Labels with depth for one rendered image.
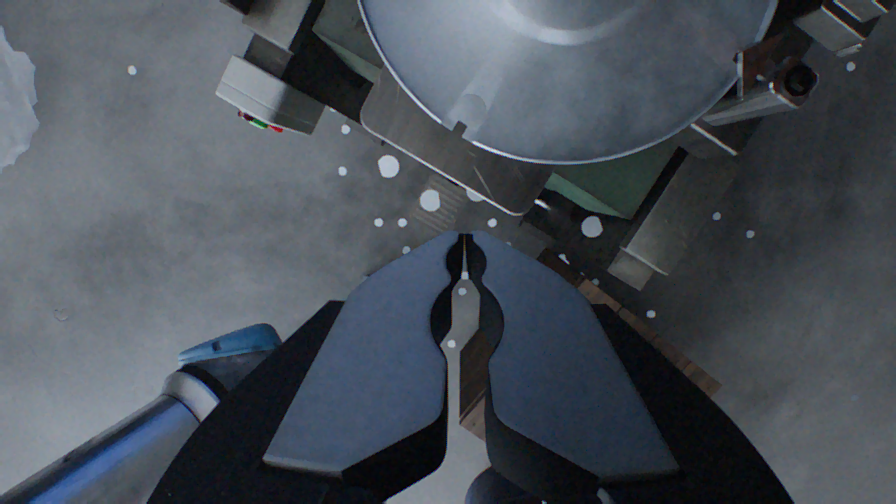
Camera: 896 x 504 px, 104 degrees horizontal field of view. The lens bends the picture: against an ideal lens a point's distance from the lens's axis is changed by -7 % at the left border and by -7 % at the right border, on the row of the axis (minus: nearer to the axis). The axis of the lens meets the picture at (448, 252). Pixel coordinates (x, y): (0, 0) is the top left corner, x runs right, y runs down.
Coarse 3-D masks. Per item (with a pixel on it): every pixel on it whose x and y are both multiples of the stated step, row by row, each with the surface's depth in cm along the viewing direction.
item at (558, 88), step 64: (384, 0) 25; (448, 0) 25; (512, 0) 24; (576, 0) 24; (640, 0) 24; (704, 0) 24; (768, 0) 24; (448, 64) 25; (512, 64) 25; (576, 64) 25; (640, 64) 25; (704, 64) 25; (448, 128) 26; (512, 128) 26; (576, 128) 26; (640, 128) 26
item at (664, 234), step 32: (672, 160) 43; (704, 160) 39; (544, 192) 97; (672, 192) 40; (704, 192) 40; (544, 224) 80; (576, 224) 62; (608, 224) 50; (640, 224) 41; (672, 224) 41; (608, 256) 45; (640, 256) 41; (672, 256) 41; (640, 288) 44
